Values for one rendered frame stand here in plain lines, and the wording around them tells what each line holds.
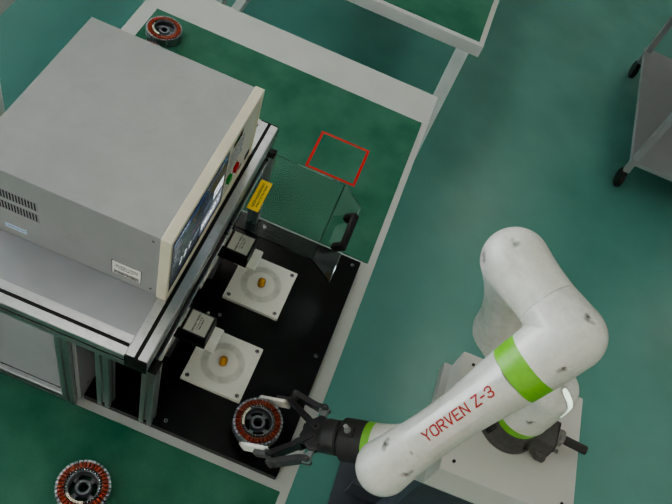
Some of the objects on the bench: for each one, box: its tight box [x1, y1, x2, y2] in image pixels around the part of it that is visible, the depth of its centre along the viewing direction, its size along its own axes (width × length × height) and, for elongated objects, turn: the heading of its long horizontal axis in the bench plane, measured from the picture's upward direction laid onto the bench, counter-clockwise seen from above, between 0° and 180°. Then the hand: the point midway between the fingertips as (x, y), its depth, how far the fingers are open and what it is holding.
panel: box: [71, 343, 96, 398], centre depth 173 cm, size 1×66×30 cm, turn 152°
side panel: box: [0, 312, 77, 404], centre depth 155 cm, size 28×3×32 cm, turn 62°
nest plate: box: [180, 333, 263, 404], centre depth 178 cm, size 15×15×1 cm
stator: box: [54, 460, 111, 504], centre depth 156 cm, size 11×11×4 cm
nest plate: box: [222, 258, 298, 321], centre depth 192 cm, size 15×15×1 cm
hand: (258, 423), depth 167 cm, fingers closed on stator, 11 cm apart
